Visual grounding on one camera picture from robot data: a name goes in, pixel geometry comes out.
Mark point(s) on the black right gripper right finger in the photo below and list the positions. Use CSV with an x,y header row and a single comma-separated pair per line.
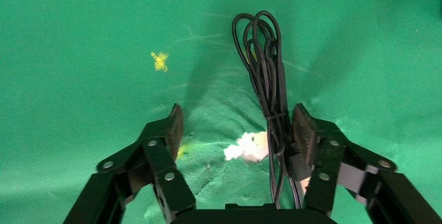
x,y
328,153

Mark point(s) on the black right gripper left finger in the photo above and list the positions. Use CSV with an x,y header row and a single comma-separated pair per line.
x,y
162,167

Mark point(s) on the green table cloth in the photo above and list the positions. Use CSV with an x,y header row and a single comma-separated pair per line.
x,y
86,25

